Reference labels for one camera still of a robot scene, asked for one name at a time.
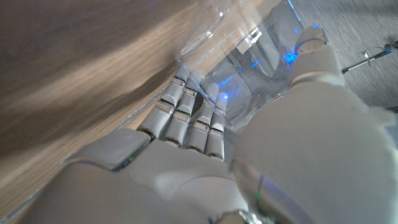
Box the clear glass jar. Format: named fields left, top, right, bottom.
left=175, top=0, right=312, bottom=133

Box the white power box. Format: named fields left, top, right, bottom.
left=236, top=27, right=264, bottom=54

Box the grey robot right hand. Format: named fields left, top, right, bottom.
left=18, top=24, right=398, bottom=224

